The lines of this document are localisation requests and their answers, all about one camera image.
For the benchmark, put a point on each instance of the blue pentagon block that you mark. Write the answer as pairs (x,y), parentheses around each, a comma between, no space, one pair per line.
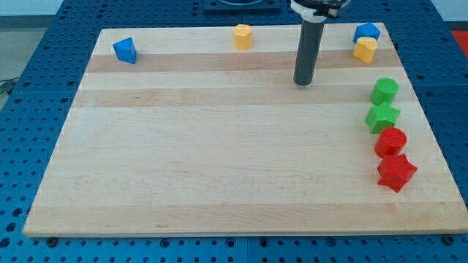
(366,30)

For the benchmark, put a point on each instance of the green circle block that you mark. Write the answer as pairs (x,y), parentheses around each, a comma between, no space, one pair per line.
(385,90)

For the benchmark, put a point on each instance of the blue triangular block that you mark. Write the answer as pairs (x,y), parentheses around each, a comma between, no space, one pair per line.
(125,50)

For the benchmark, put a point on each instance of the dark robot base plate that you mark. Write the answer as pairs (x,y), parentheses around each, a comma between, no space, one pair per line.
(211,6)

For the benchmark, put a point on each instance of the red circle block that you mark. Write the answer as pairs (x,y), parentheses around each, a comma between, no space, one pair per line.
(390,142)

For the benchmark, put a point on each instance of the light wooden board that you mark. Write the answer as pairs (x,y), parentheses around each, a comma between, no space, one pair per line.
(198,138)

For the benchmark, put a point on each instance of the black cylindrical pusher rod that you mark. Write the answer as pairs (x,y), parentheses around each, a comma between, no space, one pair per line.
(308,49)

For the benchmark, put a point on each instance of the yellow heart block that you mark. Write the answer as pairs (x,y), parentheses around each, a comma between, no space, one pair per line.
(365,49)

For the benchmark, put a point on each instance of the green star block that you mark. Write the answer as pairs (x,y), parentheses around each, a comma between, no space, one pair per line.
(380,117)

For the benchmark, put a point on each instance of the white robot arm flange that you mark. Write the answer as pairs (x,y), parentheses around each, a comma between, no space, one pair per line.
(317,11)

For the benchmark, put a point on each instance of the yellow hexagon block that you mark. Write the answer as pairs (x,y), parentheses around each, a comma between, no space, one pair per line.
(242,36)

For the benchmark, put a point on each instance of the red star block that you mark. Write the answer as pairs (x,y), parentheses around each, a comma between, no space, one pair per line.
(395,171)

